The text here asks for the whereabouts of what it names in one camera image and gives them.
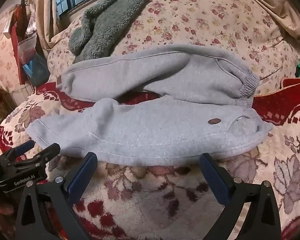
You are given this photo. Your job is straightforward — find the person's left hand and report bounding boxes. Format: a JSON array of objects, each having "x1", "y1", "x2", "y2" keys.
[{"x1": 0, "y1": 200, "x2": 14, "y2": 216}]

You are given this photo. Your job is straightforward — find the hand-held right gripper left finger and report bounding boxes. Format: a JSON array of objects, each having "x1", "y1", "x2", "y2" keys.
[{"x1": 14, "y1": 152, "x2": 98, "y2": 240}]

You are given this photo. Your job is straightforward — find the clear plastic bag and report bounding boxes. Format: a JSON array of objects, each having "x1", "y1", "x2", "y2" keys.
[{"x1": 17, "y1": 34, "x2": 38, "y2": 63}]

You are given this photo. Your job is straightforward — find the red hanging cloth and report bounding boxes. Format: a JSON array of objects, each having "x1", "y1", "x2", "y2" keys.
[{"x1": 9, "y1": 5, "x2": 28, "y2": 85}]

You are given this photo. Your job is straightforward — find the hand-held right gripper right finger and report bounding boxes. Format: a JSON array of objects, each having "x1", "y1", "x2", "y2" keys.
[{"x1": 199, "y1": 153, "x2": 282, "y2": 240}]

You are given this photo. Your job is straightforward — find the red leaf-print blanket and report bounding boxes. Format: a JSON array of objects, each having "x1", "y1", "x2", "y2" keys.
[{"x1": 0, "y1": 76, "x2": 300, "y2": 240}]

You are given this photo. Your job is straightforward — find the grey-green fleece blanket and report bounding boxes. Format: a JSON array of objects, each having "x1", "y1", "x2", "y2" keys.
[{"x1": 69, "y1": 0, "x2": 169, "y2": 64}]

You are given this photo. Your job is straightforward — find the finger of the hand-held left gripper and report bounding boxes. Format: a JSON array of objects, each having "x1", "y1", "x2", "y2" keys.
[
  {"x1": 7, "y1": 143, "x2": 61, "y2": 167},
  {"x1": 5, "y1": 139, "x2": 36, "y2": 159}
]

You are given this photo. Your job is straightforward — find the beige floral quilt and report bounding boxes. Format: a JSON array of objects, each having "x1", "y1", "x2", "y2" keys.
[{"x1": 47, "y1": 0, "x2": 300, "y2": 100}]

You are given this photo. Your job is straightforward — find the blue plastic bag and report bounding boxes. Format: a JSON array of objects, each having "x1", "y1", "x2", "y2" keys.
[{"x1": 21, "y1": 54, "x2": 50, "y2": 87}]

